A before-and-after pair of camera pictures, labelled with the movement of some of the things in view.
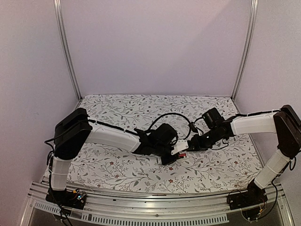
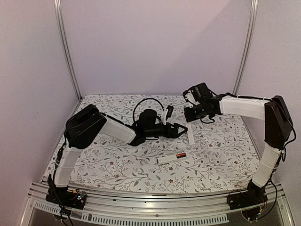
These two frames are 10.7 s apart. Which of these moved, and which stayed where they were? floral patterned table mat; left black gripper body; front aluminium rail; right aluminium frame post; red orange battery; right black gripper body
Moved: right black gripper body; left black gripper body
Stayed: front aluminium rail; right aluminium frame post; floral patterned table mat; red orange battery
